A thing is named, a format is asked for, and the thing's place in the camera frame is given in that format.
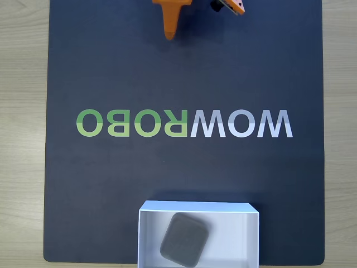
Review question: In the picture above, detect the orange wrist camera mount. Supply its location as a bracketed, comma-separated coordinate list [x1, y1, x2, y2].
[210, 0, 246, 17]

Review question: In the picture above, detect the grey square rounded block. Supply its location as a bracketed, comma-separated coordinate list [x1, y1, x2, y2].
[159, 212, 210, 268]

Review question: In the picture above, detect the white open cardboard box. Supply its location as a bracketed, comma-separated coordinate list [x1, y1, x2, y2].
[138, 200, 260, 268]

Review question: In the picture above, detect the dark mat with WOWROBO print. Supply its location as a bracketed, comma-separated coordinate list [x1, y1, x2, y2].
[43, 0, 326, 265]

